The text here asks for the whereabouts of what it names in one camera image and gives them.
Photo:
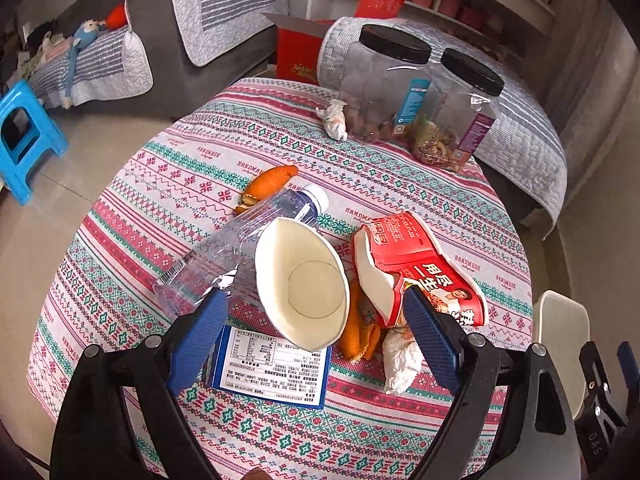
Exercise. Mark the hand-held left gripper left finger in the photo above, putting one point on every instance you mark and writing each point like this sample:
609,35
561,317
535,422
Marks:
195,340

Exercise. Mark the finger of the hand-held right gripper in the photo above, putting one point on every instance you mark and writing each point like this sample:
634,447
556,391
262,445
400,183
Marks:
628,362
595,375

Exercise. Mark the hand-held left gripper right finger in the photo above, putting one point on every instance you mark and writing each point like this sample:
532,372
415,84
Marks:
430,330

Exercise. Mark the large white tissue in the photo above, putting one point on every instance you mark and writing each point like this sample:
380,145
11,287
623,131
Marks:
400,360

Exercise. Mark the white trash bin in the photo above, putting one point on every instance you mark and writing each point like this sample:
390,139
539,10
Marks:
560,315

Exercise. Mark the orange peel pieces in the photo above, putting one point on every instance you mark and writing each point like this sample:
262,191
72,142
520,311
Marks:
352,330

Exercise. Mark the blue white cardboard box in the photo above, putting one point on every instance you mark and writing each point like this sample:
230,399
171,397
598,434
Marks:
270,365

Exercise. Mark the torn red paper bowl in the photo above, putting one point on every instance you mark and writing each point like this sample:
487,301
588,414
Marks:
400,245

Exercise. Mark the clear plastic water bottle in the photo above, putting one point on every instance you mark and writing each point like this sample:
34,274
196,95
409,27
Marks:
235,245

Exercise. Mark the crushed white paper cup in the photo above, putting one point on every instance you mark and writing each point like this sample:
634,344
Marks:
300,285

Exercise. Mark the curled orange peel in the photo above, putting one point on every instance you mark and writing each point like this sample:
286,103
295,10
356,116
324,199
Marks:
270,182

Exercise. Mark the small white tissue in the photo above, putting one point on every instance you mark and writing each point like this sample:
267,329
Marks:
335,117

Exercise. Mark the patterned red green tablecloth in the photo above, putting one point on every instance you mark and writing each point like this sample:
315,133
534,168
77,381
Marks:
200,170

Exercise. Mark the purple label plastic jar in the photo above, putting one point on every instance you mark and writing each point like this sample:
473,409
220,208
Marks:
460,110

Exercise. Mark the striped quilted bed cover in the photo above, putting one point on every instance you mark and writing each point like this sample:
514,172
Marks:
525,125

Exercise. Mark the blue label plastic jar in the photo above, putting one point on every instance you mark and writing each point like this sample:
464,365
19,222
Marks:
370,75

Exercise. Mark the striped quilted seat cover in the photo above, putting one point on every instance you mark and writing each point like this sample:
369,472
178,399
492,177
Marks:
100,70

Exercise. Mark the blue plastic stool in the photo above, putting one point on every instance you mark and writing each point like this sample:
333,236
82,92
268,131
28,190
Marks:
30,105

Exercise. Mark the red cardboard box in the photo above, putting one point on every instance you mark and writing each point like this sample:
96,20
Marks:
297,52

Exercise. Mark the dark grey sofa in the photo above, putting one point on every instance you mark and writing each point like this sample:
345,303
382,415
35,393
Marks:
165,35

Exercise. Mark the blue plush toy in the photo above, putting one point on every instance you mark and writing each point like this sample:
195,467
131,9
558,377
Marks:
82,35

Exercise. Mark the striped quilted armrest cover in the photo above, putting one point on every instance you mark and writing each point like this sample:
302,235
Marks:
230,10

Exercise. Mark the orange plush cushion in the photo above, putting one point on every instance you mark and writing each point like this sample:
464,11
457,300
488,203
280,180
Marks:
117,15

